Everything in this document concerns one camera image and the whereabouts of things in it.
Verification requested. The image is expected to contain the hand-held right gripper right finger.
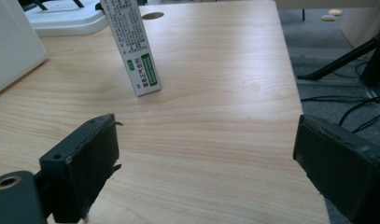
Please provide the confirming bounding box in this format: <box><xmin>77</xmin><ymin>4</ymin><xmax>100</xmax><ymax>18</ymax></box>
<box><xmin>292</xmin><ymin>114</ymin><xmax>380</xmax><ymax>224</ymax></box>

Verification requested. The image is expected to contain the white plastic tray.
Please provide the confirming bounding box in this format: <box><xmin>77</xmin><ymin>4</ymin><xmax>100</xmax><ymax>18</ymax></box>
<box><xmin>23</xmin><ymin>0</ymin><xmax>109</xmax><ymax>37</ymax></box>

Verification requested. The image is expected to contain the white storage box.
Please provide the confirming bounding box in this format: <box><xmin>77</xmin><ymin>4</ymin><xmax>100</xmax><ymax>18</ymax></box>
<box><xmin>0</xmin><ymin>0</ymin><xmax>49</xmax><ymax>97</ymax></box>

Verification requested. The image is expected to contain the white box with green labels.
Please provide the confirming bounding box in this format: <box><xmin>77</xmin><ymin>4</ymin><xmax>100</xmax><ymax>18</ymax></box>
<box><xmin>99</xmin><ymin>0</ymin><xmax>162</xmax><ymax>98</ymax></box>

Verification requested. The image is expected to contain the black cable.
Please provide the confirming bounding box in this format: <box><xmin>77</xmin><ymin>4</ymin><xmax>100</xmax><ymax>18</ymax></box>
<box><xmin>352</xmin><ymin>109</ymin><xmax>380</xmax><ymax>134</ymax></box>
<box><xmin>300</xmin><ymin>94</ymin><xmax>380</xmax><ymax>127</ymax></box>

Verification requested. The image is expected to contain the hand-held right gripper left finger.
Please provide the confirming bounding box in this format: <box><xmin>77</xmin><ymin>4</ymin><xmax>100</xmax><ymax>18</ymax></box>
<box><xmin>38</xmin><ymin>113</ymin><xmax>123</xmax><ymax>224</ymax></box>

